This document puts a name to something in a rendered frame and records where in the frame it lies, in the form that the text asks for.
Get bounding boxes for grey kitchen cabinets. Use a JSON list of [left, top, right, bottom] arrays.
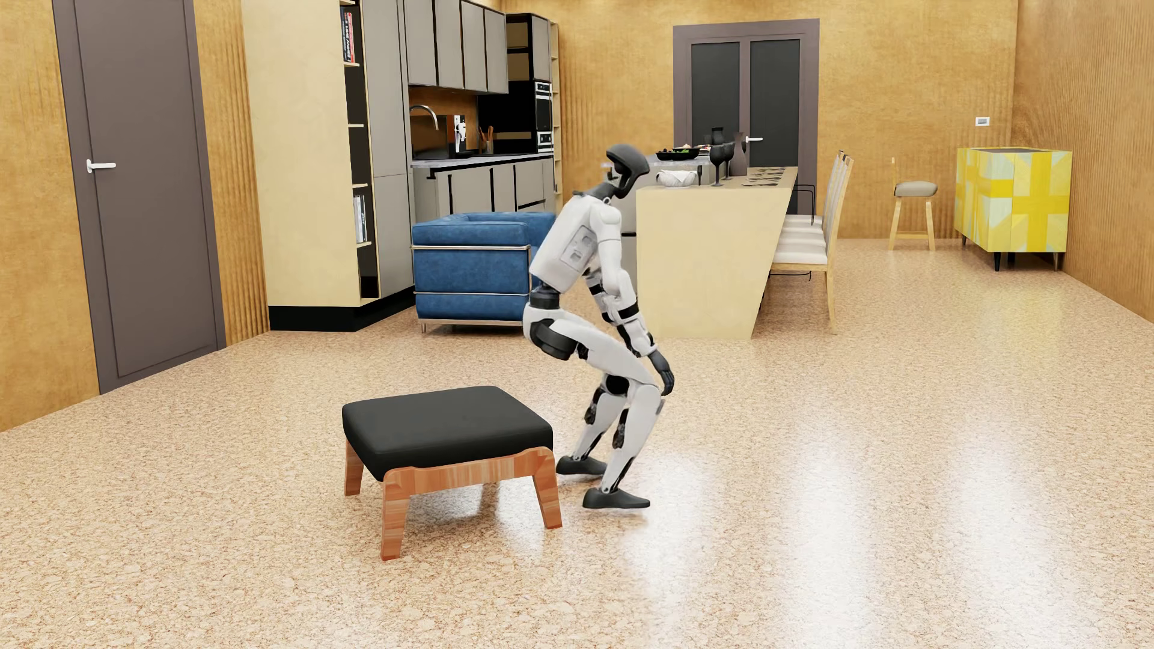
[[403, 0, 508, 95], [411, 153, 557, 224]]

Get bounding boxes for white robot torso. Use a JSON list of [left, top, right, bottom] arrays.
[[528, 192, 625, 297]]

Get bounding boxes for grey upper kitchen cabinets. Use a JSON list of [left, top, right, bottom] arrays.
[[403, 0, 508, 95]]

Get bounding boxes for white slatted dining chair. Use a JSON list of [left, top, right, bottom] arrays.
[[783, 150, 847, 232], [769, 155, 855, 333]]

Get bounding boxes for tall beige shelf cabinet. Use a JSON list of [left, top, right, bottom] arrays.
[[240, 0, 416, 332]]

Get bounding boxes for beige dining table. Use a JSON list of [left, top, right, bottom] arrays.
[[635, 166, 800, 341]]

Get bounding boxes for robot leg white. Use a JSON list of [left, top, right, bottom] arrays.
[[570, 374, 632, 461], [523, 305, 667, 493]]

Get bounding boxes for grey lower kitchen cabinets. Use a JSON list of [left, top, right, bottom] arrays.
[[411, 153, 557, 224]]

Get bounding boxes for left robot leg white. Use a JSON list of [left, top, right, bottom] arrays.
[[570, 374, 632, 461]]

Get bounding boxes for grey double door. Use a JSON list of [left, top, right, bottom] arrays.
[[673, 19, 820, 216]]

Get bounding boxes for blue leather armchair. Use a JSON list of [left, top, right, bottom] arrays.
[[412, 212, 557, 333]]

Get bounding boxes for wooden stool grey cushion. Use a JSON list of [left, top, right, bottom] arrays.
[[888, 157, 939, 252]]

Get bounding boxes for dark robot head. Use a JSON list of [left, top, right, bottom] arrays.
[[604, 144, 651, 201]]

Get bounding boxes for right robot foot black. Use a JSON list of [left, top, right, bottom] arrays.
[[582, 487, 652, 511]]

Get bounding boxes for black built-in oven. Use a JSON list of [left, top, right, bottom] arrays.
[[534, 79, 555, 151]]

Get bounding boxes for grey single door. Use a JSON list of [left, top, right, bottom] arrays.
[[51, 0, 227, 394]]

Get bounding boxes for right robot leg white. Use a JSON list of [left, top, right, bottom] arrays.
[[523, 305, 667, 493]]

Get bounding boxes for black cushioned wooden ottoman chair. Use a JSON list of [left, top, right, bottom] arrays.
[[341, 386, 564, 562]]

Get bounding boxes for yellow patchwork cabinet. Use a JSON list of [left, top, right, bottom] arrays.
[[954, 147, 1074, 272]]

